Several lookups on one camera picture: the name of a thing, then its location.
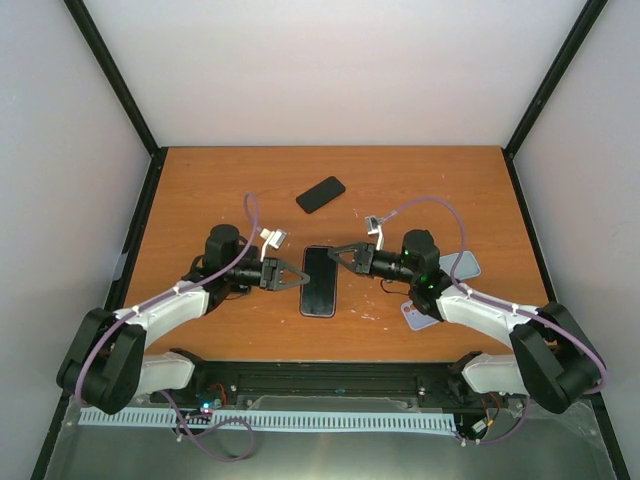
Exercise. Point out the black phone on table top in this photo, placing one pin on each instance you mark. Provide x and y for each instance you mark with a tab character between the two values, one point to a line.
320	194

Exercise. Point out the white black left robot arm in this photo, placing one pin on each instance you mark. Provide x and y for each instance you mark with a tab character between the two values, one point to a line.
107	366

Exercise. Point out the lavender phone case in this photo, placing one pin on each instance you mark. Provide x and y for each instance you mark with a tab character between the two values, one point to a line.
415	319

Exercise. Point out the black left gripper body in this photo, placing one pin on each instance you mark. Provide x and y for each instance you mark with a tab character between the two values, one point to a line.
268	263

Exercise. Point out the black right frame post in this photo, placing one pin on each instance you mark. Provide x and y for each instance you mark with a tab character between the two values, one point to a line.
571	45

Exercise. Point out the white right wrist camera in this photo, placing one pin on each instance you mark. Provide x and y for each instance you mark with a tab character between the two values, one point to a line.
374	227

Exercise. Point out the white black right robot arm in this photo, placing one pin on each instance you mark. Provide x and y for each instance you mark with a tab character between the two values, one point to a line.
551	359

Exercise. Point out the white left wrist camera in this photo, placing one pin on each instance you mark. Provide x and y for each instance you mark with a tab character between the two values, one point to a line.
272	239

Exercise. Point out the black frame post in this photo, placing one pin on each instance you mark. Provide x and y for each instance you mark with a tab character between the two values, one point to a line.
100	51
571	45

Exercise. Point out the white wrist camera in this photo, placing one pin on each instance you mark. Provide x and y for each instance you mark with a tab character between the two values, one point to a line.
374	227
272	239

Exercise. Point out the light blue phone case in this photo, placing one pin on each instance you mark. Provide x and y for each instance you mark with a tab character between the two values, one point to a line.
467	268

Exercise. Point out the black left frame post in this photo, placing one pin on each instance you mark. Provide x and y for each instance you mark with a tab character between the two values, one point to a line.
100	51

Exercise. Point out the light blue cable duct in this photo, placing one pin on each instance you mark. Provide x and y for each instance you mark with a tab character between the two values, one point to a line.
279	421

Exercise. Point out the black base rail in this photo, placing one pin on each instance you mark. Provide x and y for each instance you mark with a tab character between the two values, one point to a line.
428	385

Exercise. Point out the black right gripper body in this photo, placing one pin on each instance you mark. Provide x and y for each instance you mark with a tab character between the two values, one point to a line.
365	261

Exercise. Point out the purple phone black screen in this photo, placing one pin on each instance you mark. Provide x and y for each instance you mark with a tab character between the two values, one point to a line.
318	297

